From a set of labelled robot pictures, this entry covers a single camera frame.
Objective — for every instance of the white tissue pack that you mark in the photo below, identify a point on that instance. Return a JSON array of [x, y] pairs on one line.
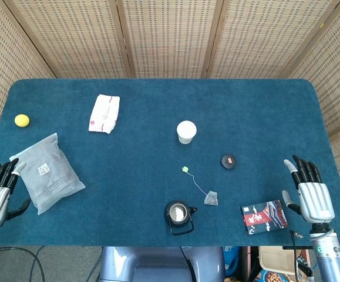
[[103, 114]]

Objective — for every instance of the black teapot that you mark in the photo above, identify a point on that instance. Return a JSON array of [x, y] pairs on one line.
[[175, 213]]

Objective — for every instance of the black round lid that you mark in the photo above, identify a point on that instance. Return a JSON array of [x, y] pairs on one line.
[[227, 163]]

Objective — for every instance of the beige tray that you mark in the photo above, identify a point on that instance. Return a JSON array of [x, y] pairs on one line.
[[275, 260]]

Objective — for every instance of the blue package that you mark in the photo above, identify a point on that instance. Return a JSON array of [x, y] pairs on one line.
[[230, 261]]

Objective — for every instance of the blue-grey robot torso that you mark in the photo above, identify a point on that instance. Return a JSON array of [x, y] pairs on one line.
[[158, 264]]

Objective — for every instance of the dark red-patterned box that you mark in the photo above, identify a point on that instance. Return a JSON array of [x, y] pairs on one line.
[[263, 218]]

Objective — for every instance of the white paper cup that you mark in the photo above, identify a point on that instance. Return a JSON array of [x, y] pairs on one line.
[[186, 129]]

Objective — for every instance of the blue table mat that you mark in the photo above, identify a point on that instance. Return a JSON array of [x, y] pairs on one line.
[[146, 164]]

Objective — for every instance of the yellow ball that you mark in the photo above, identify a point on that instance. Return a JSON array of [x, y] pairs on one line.
[[22, 120]]

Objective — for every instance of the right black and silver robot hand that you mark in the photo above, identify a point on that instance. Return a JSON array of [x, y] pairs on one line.
[[316, 202]]

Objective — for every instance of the grey plastic pouch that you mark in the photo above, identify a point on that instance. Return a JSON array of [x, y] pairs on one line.
[[49, 179]]

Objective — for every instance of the printed cookie box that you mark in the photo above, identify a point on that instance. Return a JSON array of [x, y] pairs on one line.
[[272, 277]]

